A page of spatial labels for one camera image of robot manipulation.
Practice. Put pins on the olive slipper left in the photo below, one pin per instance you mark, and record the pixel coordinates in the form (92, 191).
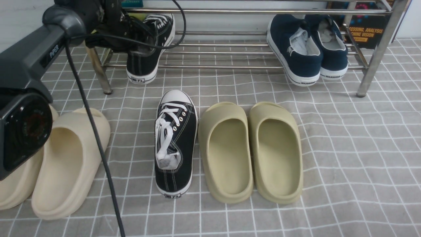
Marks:
(225, 152)

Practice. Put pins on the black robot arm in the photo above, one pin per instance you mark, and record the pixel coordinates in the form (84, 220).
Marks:
(24, 64)

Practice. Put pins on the navy sneaker left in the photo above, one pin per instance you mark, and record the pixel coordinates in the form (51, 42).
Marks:
(292, 43)

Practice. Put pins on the green book behind rack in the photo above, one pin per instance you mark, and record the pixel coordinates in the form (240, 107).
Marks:
(132, 4)

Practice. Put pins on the grey checked floor cloth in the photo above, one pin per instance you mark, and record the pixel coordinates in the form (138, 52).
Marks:
(361, 156)

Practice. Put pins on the cream slipper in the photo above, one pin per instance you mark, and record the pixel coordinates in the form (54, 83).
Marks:
(70, 163)
(16, 184)

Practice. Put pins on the cream slipper far left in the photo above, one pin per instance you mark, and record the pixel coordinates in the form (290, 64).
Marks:
(16, 184)

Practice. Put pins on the steel shoe rack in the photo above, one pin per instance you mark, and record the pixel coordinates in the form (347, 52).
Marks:
(395, 14)

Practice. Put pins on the black canvas sneaker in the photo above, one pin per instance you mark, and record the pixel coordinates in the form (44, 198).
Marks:
(176, 128)
(141, 66)

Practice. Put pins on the navy sneaker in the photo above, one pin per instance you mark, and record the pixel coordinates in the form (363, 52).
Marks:
(292, 43)
(327, 35)

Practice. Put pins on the cream slipper inner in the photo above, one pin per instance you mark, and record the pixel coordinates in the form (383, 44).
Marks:
(70, 163)

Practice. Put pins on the olive slipper right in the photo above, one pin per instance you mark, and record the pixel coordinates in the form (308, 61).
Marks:
(276, 153)

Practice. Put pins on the navy sneaker right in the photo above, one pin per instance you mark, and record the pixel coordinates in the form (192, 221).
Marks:
(327, 35)

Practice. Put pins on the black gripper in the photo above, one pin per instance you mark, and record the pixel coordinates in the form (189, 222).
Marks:
(102, 23)

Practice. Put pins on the dark machine vision book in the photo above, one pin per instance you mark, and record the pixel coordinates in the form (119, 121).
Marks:
(367, 30)

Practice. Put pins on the olive slipper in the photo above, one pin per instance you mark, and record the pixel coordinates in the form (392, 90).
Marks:
(225, 152)
(276, 153)

